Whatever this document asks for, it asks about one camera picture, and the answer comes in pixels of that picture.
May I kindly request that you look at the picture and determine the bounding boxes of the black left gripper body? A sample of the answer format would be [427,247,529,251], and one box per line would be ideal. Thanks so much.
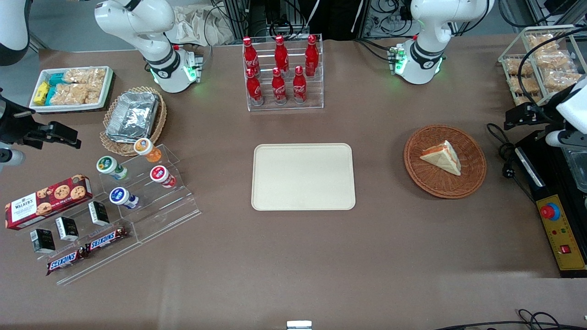
[526,103,564,132]

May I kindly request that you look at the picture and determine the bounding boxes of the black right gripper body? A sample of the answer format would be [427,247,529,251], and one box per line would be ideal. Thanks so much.
[0,89,45,149]

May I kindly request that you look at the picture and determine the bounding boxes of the triangular sandwich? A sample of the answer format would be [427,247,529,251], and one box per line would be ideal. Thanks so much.
[420,140,462,176]

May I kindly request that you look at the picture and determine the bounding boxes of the light oval wicker basket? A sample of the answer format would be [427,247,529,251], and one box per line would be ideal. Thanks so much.
[99,86,167,157]

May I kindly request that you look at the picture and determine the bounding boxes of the white rectangular snack tray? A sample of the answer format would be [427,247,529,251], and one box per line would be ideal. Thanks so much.
[28,66,115,114]

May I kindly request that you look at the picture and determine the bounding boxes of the brown round wicker basket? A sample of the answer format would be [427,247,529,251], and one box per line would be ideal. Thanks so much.
[404,125,487,199]

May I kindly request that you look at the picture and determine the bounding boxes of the beige rectangular tray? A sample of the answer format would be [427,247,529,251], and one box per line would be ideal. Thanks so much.
[251,143,357,211]

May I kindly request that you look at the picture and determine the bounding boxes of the clear rice cracker packet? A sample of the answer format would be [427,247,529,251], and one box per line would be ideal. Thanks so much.
[50,82,102,105]
[64,67,107,85]

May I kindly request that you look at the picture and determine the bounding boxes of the green lid yogurt cup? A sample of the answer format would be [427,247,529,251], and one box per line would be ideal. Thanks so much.
[96,155,128,181]

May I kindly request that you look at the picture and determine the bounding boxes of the metal pan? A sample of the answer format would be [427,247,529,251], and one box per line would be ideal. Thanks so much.
[560,146,587,194]

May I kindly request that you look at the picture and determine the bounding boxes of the red Walkers cookie box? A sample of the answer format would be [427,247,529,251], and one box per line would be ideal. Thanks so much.
[4,174,94,231]

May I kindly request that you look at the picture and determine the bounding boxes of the aluminium foil container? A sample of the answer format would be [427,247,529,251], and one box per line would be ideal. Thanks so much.
[105,91,160,143]

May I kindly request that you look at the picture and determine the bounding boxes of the yellow control box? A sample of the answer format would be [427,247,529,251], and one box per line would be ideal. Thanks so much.
[514,130,587,279]

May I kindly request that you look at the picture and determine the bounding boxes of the blue lid yogurt cup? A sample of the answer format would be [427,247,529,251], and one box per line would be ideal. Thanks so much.
[109,187,139,210]

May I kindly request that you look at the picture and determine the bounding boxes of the small black box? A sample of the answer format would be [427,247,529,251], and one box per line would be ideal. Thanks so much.
[55,216,80,242]
[30,228,56,254]
[88,200,110,227]

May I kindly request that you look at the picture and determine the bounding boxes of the orange lid yogurt cup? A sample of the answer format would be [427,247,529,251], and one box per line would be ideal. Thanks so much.
[133,137,162,164]

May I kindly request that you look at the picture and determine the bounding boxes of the red lid yogurt cup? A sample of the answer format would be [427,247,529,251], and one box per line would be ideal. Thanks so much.
[150,165,177,189]

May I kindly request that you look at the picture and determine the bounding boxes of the Snickers chocolate bar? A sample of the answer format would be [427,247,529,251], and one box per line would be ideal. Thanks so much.
[45,247,88,276]
[84,225,129,253]

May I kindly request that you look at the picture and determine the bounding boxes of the clear acrylic snack step stand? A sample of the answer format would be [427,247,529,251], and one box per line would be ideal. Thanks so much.
[14,192,144,286]

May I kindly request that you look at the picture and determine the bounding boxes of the clear acrylic cup step stand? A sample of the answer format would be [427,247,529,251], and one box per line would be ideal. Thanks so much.
[98,144,202,244]

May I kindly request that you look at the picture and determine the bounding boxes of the beige cloth bag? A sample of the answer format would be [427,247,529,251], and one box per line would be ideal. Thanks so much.
[166,4,235,47]

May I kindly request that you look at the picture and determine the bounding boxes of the red cola bottle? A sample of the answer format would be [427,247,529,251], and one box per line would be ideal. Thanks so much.
[305,34,320,77]
[271,67,288,105]
[246,68,265,106]
[274,35,290,77]
[243,37,260,77]
[292,66,308,104]

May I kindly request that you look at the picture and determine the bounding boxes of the clear acrylic bottle rack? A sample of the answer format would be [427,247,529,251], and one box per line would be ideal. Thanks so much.
[242,33,325,112]

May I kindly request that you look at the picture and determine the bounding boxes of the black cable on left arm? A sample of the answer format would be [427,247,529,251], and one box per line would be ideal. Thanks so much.
[517,26,587,125]

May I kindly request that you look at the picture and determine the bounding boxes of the white wire rack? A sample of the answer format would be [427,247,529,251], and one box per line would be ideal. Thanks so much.
[498,25,587,122]

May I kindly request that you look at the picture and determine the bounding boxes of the black floor cable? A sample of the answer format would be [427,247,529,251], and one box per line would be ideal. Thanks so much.
[433,309,587,330]

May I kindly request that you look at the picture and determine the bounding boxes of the aluminium profile frame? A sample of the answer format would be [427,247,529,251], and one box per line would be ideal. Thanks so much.
[222,0,309,41]

